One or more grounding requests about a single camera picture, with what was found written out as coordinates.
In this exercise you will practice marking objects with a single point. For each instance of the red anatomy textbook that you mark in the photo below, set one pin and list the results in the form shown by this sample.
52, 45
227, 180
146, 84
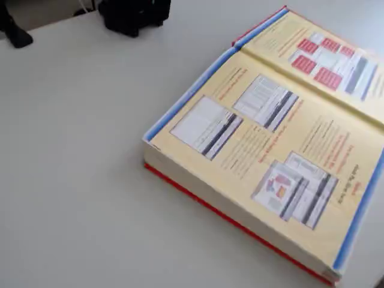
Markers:
270, 150

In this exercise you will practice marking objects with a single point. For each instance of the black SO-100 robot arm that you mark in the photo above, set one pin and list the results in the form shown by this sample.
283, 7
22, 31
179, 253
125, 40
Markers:
132, 15

